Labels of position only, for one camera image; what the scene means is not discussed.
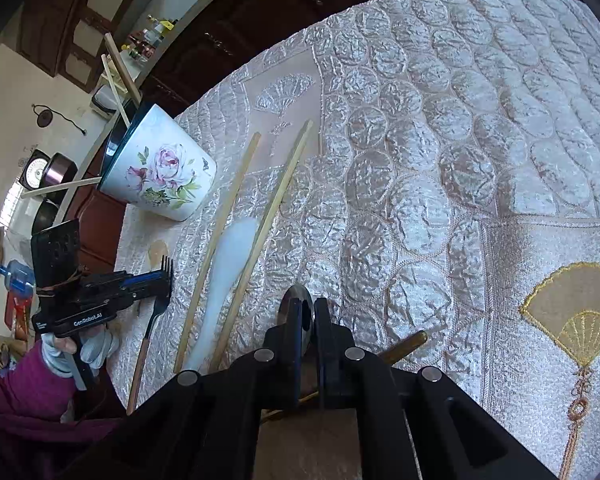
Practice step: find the wooden upper wall cabinet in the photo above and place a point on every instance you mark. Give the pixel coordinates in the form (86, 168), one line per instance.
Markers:
(66, 37)

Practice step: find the pink quilted tablecloth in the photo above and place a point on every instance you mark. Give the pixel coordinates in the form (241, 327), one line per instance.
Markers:
(454, 188)

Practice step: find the wooden chopstick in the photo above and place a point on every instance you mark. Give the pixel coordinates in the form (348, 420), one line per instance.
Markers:
(220, 222)
(307, 130)
(122, 70)
(60, 187)

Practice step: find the blue water jug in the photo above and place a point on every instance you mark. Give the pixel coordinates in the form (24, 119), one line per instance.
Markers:
(18, 278)

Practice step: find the condiment bottles group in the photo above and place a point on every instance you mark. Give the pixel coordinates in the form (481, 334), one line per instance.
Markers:
(143, 44)

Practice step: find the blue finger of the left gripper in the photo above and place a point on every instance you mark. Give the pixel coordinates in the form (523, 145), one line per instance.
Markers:
(156, 283)

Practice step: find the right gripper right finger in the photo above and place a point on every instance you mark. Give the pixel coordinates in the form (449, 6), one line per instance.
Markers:
(331, 341)

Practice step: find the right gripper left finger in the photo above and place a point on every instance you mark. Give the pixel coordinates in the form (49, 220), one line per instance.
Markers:
(285, 340)

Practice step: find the black fork wooden handle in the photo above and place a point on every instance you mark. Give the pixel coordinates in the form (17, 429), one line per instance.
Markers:
(161, 303)

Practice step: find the metal spoon gold handle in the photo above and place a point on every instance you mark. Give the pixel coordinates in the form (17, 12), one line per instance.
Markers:
(378, 391)

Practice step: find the white ceramic soup spoon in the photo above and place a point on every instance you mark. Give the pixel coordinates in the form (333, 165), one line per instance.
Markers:
(230, 258)

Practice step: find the dark wooden base cabinets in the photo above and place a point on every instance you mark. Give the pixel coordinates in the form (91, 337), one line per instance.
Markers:
(217, 36)

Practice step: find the white floral utensil cup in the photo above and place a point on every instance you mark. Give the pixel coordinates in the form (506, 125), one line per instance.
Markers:
(158, 167)

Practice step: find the left white gloved hand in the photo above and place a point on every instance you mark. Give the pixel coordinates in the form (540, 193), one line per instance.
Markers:
(97, 345)

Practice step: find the rice cooker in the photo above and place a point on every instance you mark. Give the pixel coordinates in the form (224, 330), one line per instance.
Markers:
(41, 170)

